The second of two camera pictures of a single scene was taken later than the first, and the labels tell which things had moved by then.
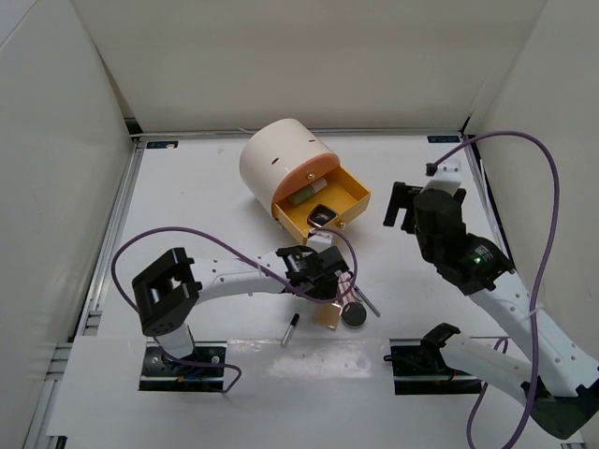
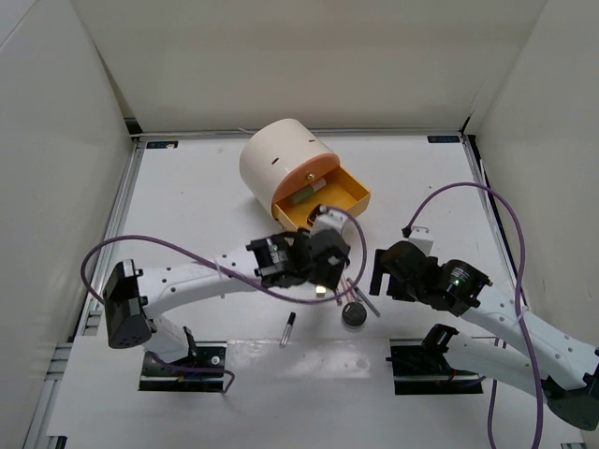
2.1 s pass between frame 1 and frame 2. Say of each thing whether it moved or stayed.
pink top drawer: stayed
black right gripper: moved
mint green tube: stayed
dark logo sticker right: stayed
